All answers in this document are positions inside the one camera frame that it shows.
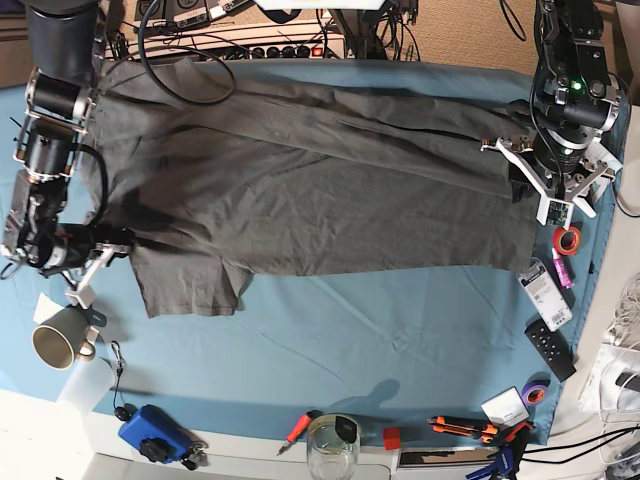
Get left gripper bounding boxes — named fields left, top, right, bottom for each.
left=481, top=127, right=601, bottom=226

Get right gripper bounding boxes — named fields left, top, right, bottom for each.
left=37, top=224, right=136, bottom=308

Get grey T-shirt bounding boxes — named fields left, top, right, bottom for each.
left=89, top=60, right=537, bottom=317

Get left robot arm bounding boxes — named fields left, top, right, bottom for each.
left=482, top=1, right=622, bottom=229

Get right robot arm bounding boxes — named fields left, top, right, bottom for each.
left=1, top=1, right=134, bottom=309

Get red tape roll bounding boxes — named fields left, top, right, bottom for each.
left=552, top=225, right=582, bottom=256

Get rolled white paper sheets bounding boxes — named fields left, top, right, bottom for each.
left=573, top=142, right=623, bottom=218

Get purple glue tube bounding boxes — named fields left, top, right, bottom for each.
left=551, top=248, right=574, bottom=289

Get white paper slip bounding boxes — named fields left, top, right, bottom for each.
left=32, top=293, right=64, bottom=325

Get white packaged box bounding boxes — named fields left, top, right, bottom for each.
left=517, top=257, right=573, bottom=332

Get olive ceramic mug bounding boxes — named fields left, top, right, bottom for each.
left=31, top=307, right=96, bottom=371

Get black remote control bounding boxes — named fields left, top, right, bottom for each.
left=524, top=318, right=576, bottom=383

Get blue clamp block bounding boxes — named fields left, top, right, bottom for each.
left=114, top=405, right=205, bottom=471

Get purple tape roll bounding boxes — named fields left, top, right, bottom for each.
left=521, top=380, right=548, bottom=407

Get blue table cloth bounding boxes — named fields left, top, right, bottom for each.
left=0, top=59, right=630, bottom=447

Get white small card box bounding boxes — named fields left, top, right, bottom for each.
left=481, top=387, right=529, bottom=428

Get orange black utility knife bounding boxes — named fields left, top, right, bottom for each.
left=427, top=416, right=499, bottom=443

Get blue clamp bottom right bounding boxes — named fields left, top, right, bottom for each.
left=465, top=421, right=534, bottom=480

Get small red cube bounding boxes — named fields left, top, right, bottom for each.
left=382, top=427, right=402, bottom=451

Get clear glass jar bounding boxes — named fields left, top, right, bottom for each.
left=306, top=414, right=361, bottom=480

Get black lanyard with carabiner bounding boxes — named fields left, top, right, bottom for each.
left=109, top=340, right=135, bottom=422

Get red handled screwdriver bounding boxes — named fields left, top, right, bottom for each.
left=277, top=410, right=322, bottom=456

